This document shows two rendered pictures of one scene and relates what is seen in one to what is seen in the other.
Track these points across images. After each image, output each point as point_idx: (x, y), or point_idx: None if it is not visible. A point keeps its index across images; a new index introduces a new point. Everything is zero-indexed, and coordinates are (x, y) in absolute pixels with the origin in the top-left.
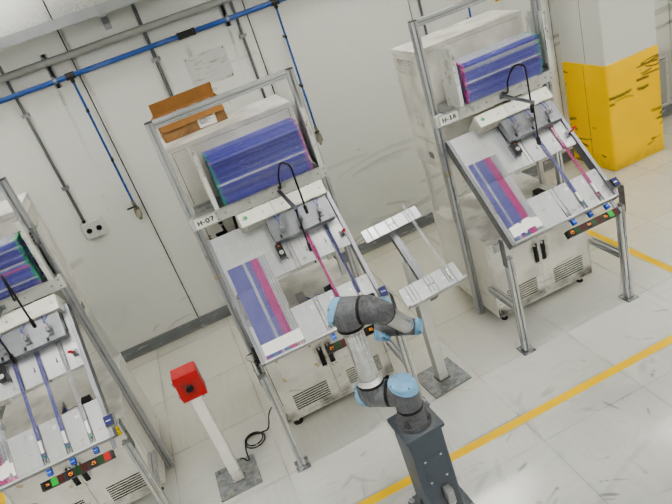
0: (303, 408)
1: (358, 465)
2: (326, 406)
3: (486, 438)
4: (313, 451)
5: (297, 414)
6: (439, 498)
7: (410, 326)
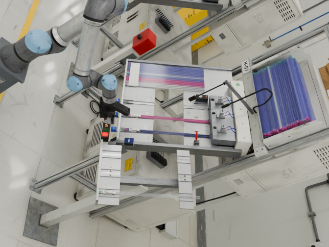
0: (93, 128)
1: (29, 113)
2: None
3: None
4: (61, 113)
5: (92, 125)
6: None
7: (75, 65)
